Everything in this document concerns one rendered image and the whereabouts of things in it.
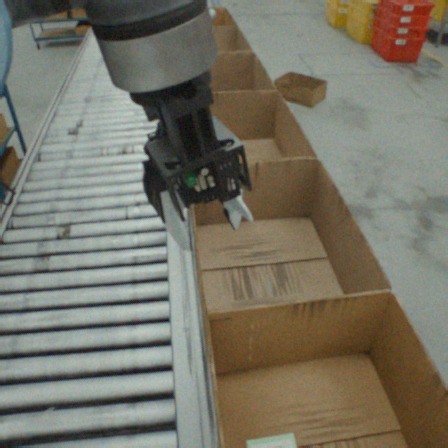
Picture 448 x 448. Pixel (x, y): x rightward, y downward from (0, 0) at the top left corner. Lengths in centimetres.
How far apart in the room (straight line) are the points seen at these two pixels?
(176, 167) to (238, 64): 133
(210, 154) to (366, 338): 50
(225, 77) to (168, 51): 137
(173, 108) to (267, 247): 66
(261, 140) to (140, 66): 105
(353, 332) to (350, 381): 9
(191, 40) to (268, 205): 72
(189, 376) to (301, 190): 49
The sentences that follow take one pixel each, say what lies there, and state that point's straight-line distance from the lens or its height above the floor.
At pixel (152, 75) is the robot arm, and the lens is 32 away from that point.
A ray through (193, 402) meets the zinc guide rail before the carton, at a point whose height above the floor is 89.
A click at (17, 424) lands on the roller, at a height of 75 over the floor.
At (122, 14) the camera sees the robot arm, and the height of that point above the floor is 147.
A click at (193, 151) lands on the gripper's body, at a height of 135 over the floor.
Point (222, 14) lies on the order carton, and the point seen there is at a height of 101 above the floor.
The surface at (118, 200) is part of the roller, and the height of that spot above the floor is 75.
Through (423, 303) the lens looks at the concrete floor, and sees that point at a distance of 219.
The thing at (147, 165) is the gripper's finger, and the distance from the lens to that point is 42.
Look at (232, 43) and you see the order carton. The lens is 205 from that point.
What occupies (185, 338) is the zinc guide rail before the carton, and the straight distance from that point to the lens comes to 79.
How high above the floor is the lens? 153
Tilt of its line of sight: 40 degrees down
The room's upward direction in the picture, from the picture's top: straight up
